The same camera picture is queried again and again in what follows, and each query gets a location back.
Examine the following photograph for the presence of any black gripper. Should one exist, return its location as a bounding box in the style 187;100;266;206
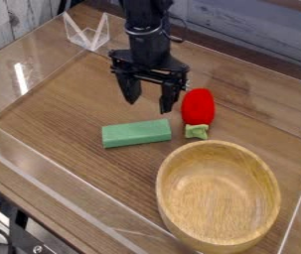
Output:
108;23;190;113

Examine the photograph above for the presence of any green rectangular block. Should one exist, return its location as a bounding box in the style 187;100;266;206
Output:
101;119;171;148

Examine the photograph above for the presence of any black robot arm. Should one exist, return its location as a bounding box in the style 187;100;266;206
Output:
108;0;190;113

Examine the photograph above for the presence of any brown wooden bowl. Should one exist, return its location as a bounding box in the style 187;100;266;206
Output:
155;140;281;254

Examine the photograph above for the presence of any red plush strawberry toy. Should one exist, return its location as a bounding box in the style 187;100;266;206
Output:
180;88;215;140

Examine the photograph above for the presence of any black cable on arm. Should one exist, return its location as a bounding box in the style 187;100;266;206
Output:
167;13;190;44

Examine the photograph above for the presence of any clear acrylic tray wall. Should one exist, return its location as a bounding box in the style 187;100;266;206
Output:
0;128;199;254

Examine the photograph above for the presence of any black table frame bracket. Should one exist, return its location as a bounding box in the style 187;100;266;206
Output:
0;209;57;254

